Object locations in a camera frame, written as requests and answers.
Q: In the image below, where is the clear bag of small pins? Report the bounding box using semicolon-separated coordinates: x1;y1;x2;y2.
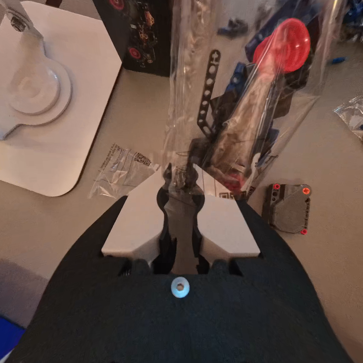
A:
333;96;363;141

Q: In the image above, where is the flat clear printed bag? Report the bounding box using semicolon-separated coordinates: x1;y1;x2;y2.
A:
88;143;161;199

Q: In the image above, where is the grey desk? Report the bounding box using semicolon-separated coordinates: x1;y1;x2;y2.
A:
0;0;363;363

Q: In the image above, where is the grey toy motor block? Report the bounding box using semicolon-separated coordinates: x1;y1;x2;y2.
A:
261;183;312;236

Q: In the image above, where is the blue plastic bin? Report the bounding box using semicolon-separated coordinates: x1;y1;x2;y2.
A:
0;316;26;363

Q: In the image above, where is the red wheel hub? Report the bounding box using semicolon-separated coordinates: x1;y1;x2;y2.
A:
252;18;311;75

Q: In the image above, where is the white monitor stand base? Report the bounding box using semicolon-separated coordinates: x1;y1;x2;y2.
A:
0;0;123;197

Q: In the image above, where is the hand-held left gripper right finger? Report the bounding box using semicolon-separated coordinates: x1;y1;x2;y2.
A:
191;164;261;274

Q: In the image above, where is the clear plastic bag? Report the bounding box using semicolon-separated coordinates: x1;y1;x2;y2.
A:
162;0;341;227

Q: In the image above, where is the black bent beam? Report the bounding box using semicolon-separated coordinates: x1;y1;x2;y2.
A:
218;18;249;37

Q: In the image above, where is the toy truck set box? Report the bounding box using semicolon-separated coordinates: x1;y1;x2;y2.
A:
93;0;174;78

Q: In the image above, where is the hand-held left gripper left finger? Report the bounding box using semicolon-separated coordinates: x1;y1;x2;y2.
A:
102;163;178;274

